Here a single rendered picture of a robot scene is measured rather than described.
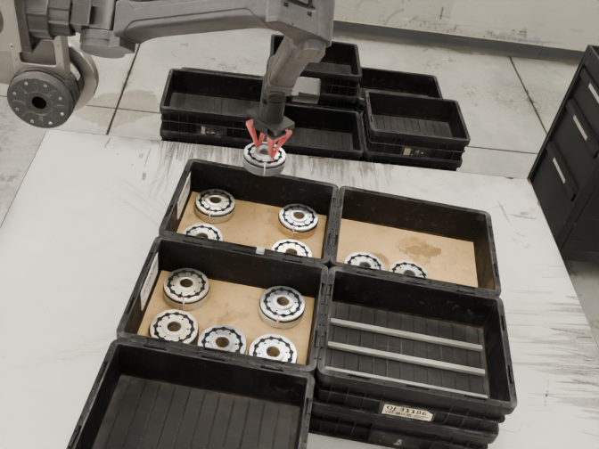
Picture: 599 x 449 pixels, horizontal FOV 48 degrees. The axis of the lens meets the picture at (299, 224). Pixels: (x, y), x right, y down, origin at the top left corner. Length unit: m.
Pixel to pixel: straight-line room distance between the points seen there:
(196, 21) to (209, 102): 1.72
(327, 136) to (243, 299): 1.46
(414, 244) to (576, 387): 0.53
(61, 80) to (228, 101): 1.34
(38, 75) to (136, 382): 0.69
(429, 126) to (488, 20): 1.93
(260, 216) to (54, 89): 0.59
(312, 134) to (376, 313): 1.44
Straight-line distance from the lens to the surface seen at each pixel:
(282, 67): 1.29
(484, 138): 3.91
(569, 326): 1.96
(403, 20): 4.63
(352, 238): 1.75
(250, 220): 1.75
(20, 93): 1.62
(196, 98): 2.84
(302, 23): 1.04
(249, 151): 1.64
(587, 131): 2.88
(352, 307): 1.59
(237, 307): 1.54
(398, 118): 2.92
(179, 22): 1.13
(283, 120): 1.57
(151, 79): 3.91
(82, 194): 2.03
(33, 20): 1.24
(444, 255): 1.79
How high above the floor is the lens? 2.00
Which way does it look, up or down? 42 degrees down
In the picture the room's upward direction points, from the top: 10 degrees clockwise
